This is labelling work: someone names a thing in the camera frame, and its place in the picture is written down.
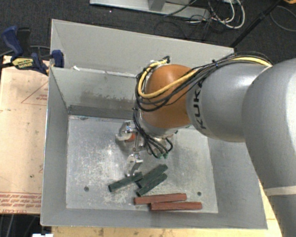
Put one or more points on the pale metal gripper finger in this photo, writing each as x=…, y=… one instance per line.
x=138, y=161
x=129, y=166

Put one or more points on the dark green flat block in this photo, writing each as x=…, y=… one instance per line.
x=155, y=173
x=123, y=183
x=153, y=183

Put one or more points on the grey metal bin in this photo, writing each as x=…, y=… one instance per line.
x=94, y=149

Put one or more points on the red-brown flat block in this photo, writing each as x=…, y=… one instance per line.
x=160, y=198
x=176, y=206

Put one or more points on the brown cardboard board, red print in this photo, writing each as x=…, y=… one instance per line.
x=18, y=140

